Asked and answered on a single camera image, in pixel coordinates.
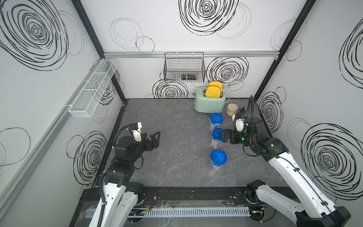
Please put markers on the yellow sponge toast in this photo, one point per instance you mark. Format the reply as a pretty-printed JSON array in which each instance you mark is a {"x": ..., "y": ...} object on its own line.
[
  {"x": 217, "y": 84},
  {"x": 213, "y": 91}
]

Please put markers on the far clear container blue lid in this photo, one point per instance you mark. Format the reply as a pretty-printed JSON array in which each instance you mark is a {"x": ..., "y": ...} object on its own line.
[{"x": 216, "y": 119}]

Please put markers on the small bottle black cap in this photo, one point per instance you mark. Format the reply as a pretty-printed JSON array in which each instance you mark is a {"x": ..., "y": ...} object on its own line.
[{"x": 241, "y": 110}]

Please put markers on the middle clear container blue lid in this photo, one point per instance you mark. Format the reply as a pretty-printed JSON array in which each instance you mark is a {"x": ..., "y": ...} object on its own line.
[{"x": 217, "y": 138}]

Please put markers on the yellow sponge toast back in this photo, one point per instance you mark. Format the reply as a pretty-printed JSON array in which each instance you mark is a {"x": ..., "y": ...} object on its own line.
[{"x": 217, "y": 84}]

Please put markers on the white slotted cable duct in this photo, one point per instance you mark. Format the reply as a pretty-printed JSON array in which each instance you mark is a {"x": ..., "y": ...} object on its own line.
[{"x": 191, "y": 212}]

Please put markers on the yellow sponge toast front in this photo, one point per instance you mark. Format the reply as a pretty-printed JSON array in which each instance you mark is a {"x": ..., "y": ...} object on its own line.
[{"x": 213, "y": 91}]

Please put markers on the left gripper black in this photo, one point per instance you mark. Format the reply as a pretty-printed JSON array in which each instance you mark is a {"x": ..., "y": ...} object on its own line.
[{"x": 154, "y": 144}]

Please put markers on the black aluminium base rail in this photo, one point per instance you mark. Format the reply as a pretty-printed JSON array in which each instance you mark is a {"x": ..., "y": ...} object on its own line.
[{"x": 153, "y": 195}]

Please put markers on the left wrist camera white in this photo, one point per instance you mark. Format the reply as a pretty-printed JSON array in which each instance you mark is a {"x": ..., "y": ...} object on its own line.
[{"x": 136, "y": 130}]

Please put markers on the mint green toaster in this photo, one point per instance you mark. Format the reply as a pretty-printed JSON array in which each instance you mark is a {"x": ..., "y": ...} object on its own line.
[{"x": 210, "y": 105}]

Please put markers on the beige round jar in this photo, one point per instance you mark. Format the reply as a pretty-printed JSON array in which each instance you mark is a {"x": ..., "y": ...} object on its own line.
[{"x": 232, "y": 109}]

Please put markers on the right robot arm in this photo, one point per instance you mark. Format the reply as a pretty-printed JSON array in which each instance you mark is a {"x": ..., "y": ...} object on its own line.
[{"x": 313, "y": 208}]

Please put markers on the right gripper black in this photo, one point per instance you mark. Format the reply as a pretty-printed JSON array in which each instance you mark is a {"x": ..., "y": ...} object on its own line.
[{"x": 226, "y": 135}]

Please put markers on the clear plastic container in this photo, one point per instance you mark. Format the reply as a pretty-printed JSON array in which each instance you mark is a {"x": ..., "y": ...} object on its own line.
[{"x": 215, "y": 166}]

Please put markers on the clear container blue lid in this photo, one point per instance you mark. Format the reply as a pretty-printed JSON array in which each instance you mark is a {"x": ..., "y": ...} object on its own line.
[
  {"x": 216, "y": 119},
  {"x": 217, "y": 138}
]

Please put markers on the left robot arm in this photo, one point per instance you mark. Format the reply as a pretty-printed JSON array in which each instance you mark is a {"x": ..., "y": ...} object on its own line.
[{"x": 118, "y": 195}]

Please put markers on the white mesh wall shelf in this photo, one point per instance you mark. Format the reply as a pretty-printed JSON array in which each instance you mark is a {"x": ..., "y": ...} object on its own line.
[{"x": 98, "y": 89}]

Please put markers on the black wire wall basket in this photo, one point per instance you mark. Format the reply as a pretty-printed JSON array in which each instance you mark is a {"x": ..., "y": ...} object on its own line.
[{"x": 184, "y": 67}]

